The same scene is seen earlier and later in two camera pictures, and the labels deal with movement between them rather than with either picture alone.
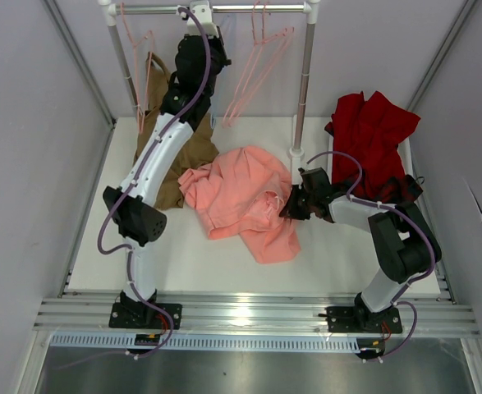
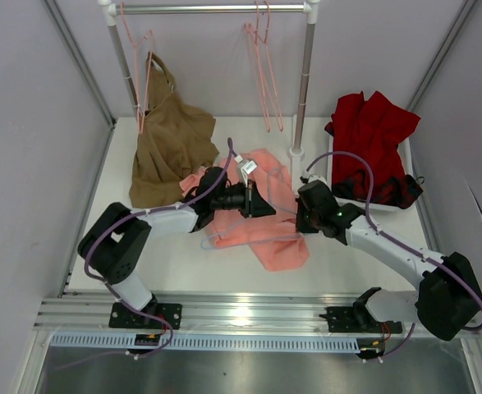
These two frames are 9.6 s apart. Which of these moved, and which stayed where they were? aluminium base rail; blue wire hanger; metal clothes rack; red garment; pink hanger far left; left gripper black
Moved: blue wire hanger; left gripper black
Stayed: aluminium base rail; red garment; pink hanger far left; metal clothes rack
